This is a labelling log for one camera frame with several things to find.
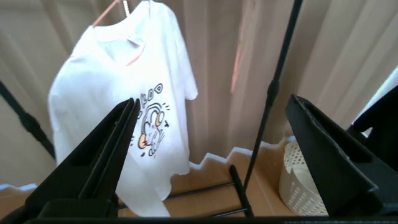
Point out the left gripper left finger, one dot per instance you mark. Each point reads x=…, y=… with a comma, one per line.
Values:
x=93, y=174

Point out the pink clothes hanger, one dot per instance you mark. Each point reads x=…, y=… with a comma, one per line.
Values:
x=237, y=62
x=104, y=14

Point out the beige curtain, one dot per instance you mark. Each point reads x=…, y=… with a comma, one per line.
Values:
x=335, y=46

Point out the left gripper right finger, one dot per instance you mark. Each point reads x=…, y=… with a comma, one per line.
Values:
x=335, y=168

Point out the white laundry basket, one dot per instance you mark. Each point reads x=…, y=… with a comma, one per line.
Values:
x=295, y=186

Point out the black clothes rack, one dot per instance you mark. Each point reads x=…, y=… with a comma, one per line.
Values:
x=273, y=90

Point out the white printed t-shirt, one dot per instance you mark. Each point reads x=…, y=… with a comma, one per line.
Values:
x=102, y=77

